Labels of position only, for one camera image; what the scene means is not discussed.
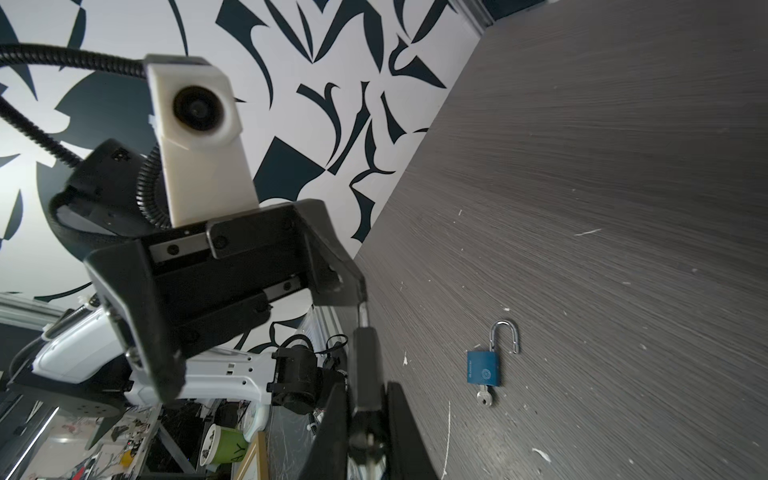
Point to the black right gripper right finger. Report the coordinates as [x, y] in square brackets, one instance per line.
[407, 455]

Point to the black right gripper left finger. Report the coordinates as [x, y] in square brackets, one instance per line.
[328, 456]

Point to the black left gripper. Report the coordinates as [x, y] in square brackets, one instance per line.
[191, 289]

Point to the black padlock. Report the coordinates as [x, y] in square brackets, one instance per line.
[368, 425]

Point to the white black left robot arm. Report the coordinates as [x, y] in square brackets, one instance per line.
[81, 364]

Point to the silver key in left padlock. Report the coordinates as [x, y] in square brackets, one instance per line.
[484, 396]

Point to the green white paper cup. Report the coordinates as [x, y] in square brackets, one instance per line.
[222, 445]

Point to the blue padlock left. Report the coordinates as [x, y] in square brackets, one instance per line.
[483, 366]

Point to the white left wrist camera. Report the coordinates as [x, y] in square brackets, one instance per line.
[198, 130]

